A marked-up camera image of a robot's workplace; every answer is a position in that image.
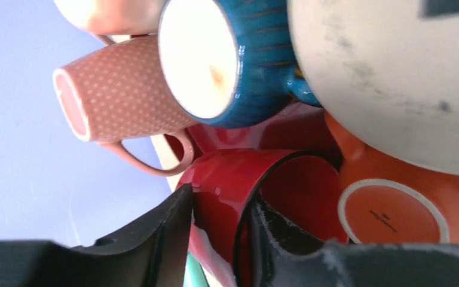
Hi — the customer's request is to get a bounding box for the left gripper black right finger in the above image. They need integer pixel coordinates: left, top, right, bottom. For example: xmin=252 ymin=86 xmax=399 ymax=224
xmin=250 ymin=198 xmax=459 ymax=287

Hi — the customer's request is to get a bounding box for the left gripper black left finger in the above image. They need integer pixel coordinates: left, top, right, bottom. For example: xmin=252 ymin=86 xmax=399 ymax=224
xmin=0 ymin=184 xmax=193 ymax=286

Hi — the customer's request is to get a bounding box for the red mug black handle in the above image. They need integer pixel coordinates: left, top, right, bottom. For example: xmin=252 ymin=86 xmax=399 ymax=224
xmin=179 ymin=149 xmax=348 ymax=286

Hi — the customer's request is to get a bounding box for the small orange cup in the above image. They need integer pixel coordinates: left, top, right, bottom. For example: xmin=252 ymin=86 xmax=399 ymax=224
xmin=325 ymin=114 xmax=459 ymax=243

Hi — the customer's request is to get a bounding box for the pink dotted mug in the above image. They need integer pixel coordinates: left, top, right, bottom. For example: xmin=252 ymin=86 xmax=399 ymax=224
xmin=53 ymin=35 xmax=195 ymax=176

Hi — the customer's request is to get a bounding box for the cream round speckled mug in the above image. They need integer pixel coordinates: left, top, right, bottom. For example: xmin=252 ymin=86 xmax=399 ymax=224
xmin=287 ymin=0 xmax=459 ymax=175

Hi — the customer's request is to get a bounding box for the blue ribbed mug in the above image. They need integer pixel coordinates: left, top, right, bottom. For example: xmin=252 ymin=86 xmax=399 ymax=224
xmin=158 ymin=0 xmax=320 ymax=129

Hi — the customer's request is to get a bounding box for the pale pink gradient mug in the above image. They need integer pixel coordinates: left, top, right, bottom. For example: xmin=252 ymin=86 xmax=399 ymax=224
xmin=54 ymin=0 xmax=166 ymax=35

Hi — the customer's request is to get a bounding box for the mint green cylinder tool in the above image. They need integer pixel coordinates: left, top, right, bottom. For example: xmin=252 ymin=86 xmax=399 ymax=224
xmin=183 ymin=253 xmax=209 ymax=287

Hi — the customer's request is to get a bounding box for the dark red round tray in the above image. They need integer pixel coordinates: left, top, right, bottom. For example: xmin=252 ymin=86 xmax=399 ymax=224
xmin=185 ymin=102 xmax=342 ymax=170

